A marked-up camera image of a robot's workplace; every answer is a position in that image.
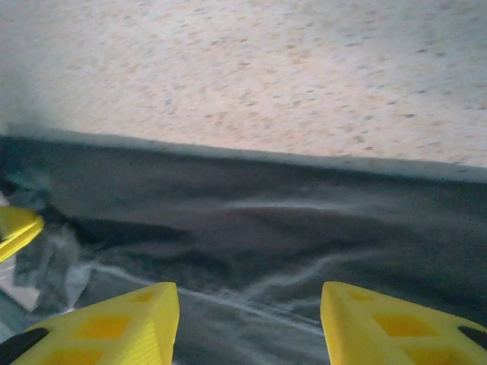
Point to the dark grey t-shirt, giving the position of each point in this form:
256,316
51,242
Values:
266,228

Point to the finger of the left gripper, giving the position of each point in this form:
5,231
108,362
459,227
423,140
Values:
17,228

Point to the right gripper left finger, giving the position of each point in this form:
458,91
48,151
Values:
114,331

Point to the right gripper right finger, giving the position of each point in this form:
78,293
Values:
388,334

